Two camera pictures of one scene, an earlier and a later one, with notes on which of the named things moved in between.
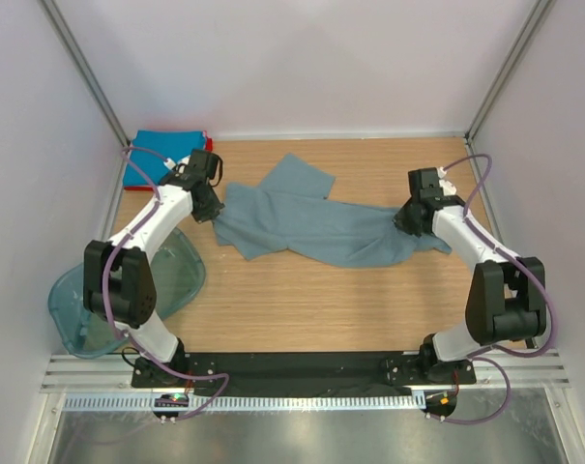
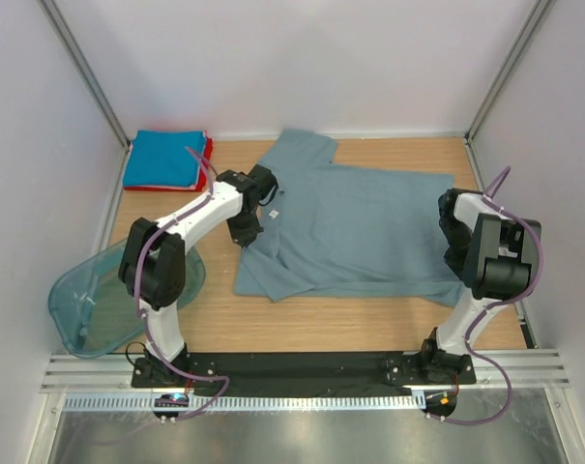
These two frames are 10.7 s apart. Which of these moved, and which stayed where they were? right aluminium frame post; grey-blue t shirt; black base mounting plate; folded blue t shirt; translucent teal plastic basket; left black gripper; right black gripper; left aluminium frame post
Moved: right black gripper; left black gripper; grey-blue t shirt
Stayed: black base mounting plate; right aluminium frame post; folded blue t shirt; translucent teal plastic basket; left aluminium frame post
